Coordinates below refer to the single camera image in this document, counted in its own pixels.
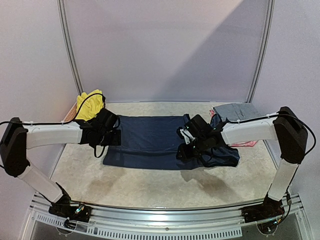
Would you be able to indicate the aluminium front rail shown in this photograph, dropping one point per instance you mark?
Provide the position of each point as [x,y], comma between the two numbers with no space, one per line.
[204,223]

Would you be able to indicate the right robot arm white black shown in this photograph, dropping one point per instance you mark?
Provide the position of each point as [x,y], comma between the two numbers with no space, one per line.
[283,126]

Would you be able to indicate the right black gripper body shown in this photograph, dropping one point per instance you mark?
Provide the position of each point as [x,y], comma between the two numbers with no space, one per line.
[186,152]

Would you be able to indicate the pink plastic laundry basket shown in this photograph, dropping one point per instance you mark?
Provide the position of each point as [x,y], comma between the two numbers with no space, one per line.
[71,115]

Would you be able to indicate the pink folded garment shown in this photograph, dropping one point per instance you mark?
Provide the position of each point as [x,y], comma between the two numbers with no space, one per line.
[215,119]

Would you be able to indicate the grey blue button shirt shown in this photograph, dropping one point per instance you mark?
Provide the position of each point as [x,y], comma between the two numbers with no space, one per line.
[236,111]

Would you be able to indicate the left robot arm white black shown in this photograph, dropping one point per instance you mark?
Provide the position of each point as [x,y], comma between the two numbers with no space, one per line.
[19,137]

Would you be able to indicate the right aluminium corner post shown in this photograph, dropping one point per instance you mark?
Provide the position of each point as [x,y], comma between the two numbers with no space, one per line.
[262,49]

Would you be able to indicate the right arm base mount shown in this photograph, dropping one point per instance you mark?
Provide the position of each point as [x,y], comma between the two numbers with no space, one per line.
[268,209]

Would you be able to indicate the yellow garment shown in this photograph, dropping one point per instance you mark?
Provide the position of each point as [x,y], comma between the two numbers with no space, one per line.
[96,95]

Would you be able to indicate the left aluminium corner post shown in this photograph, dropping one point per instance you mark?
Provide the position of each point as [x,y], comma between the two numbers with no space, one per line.
[61,5]

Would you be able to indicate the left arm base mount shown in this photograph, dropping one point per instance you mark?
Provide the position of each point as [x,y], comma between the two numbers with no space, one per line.
[74,212]

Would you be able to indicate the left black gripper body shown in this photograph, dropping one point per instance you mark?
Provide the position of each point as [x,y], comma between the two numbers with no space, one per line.
[106,140]

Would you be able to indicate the navy blue garment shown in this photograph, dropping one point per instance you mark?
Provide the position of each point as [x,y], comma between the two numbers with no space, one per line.
[151,142]

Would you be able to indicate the aluminium corner post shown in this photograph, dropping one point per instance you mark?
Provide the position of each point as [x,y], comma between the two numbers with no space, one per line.
[61,5]
[262,49]

